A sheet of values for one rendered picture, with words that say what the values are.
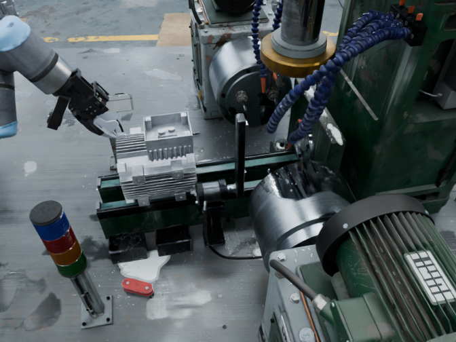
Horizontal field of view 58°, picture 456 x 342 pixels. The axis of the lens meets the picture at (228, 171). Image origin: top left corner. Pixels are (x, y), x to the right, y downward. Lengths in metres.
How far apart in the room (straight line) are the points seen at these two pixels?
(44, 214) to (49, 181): 0.69
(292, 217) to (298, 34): 0.40
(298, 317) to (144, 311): 0.53
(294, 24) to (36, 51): 0.56
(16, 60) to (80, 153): 0.65
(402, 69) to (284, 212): 0.40
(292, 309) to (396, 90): 0.54
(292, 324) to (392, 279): 0.22
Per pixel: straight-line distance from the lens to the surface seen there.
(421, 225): 0.64
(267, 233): 0.90
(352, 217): 0.63
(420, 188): 1.31
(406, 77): 0.98
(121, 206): 1.20
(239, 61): 1.31
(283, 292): 0.76
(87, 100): 1.07
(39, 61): 1.02
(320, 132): 1.11
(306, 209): 0.87
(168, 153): 1.08
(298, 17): 0.95
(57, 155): 1.62
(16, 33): 1.01
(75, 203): 1.43
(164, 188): 1.11
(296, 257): 0.80
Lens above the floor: 1.82
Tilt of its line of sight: 46 degrees down
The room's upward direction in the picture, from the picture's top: 1 degrees counter-clockwise
